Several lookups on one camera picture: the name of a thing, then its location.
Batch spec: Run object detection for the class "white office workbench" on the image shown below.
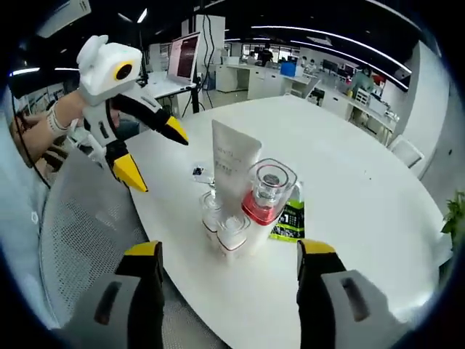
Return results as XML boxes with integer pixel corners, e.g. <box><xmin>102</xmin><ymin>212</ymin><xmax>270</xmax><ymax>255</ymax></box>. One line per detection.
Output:
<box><xmin>214</xmin><ymin>61</ymin><xmax>399</xmax><ymax>137</ymax></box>

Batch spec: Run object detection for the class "white open laptop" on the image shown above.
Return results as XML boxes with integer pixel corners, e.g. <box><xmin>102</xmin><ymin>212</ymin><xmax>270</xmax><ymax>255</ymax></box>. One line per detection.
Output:
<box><xmin>145</xmin><ymin>31</ymin><xmax>203</xmax><ymax>99</ymax></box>

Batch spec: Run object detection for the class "green black skincare sachet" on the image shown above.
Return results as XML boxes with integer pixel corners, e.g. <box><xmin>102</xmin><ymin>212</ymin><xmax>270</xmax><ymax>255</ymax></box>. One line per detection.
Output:
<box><xmin>267</xmin><ymin>199</ymin><xmax>307</xmax><ymax>244</ymax></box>

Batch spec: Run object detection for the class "white skincare tube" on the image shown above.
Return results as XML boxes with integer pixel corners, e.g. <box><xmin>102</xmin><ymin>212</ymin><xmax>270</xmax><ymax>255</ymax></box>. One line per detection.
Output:
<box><xmin>211</xmin><ymin>119</ymin><xmax>263</xmax><ymax>219</ymax></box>

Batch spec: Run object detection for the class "white ceiling air unit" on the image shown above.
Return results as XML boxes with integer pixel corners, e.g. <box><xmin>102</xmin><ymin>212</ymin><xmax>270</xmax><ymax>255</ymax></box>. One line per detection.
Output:
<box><xmin>36</xmin><ymin>0</ymin><xmax>92</xmax><ymax>39</ymax></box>

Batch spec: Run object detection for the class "person's left hand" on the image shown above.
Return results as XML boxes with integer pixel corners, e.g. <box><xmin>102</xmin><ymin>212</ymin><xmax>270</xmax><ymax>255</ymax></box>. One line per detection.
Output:
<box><xmin>56</xmin><ymin>89</ymin><xmax>87</xmax><ymax>129</ymax></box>

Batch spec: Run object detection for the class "small clear skincare sachet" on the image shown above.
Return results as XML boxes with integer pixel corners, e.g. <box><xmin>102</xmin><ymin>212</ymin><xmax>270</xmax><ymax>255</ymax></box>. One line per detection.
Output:
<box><xmin>190</xmin><ymin>163</ymin><xmax>219</xmax><ymax>190</ymax></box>

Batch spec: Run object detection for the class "white mesh office chair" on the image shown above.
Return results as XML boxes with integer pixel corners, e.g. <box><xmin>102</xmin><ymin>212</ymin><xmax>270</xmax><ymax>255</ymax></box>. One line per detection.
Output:
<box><xmin>39</xmin><ymin>148</ymin><xmax>226</xmax><ymax>349</ymax></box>

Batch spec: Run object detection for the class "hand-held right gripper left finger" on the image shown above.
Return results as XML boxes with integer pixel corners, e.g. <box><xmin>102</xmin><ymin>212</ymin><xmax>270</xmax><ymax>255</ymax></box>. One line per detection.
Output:
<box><xmin>60</xmin><ymin>239</ymin><xmax>164</xmax><ymax>349</ymax></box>

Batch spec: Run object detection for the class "white wristwatch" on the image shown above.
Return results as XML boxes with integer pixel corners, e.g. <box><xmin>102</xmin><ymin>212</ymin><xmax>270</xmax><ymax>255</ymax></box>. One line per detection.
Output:
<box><xmin>46</xmin><ymin>101</ymin><xmax>73</xmax><ymax>132</ymax></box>

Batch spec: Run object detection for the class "small white skincare bottle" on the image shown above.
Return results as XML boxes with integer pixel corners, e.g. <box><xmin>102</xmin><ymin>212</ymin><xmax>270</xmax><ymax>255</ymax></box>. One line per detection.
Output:
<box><xmin>215</xmin><ymin>214</ymin><xmax>252</xmax><ymax>263</ymax></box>
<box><xmin>198</xmin><ymin>190</ymin><xmax>225</xmax><ymax>243</ymax></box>

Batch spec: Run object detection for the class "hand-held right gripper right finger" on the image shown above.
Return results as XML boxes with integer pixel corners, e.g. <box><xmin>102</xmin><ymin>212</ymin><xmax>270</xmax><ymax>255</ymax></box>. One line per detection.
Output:
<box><xmin>296</xmin><ymin>238</ymin><xmax>404</xmax><ymax>349</ymax></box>

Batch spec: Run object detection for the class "black hanging cable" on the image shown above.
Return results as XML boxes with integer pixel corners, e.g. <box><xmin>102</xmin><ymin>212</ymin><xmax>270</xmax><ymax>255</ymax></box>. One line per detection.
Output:
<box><xmin>201</xmin><ymin>14</ymin><xmax>217</xmax><ymax>108</ymax></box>

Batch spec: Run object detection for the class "green potted plant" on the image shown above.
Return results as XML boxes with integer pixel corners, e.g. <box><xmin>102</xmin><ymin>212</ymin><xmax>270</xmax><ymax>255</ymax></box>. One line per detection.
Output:
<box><xmin>441</xmin><ymin>190</ymin><xmax>465</xmax><ymax>252</ymax></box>

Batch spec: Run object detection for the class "person's light shirt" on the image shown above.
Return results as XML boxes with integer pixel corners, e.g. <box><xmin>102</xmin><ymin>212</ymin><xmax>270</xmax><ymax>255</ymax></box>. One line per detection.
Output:
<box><xmin>0</xmin><ymin>87</ymin><xmax>52</xmax><ymax>328</ymax></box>

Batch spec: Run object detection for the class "red collar skincare bottle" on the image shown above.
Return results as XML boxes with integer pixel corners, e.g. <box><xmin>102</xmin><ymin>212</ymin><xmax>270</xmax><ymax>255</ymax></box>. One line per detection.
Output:
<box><xmin>240</xmin><ymin>158</ymin><xmax>299</xmax><ymax>257</ymax></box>

